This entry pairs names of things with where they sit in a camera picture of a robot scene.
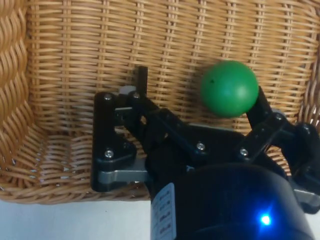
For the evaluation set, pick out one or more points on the wicker basket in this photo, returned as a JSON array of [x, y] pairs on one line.
[[100, 50]]

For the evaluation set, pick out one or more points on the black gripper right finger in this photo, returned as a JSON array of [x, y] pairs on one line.
[[265, 130]]

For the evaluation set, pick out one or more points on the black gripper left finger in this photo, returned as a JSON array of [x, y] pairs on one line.
[[107, 130]]

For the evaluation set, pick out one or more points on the green ball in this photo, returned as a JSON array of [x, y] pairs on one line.
[[228, 90]]

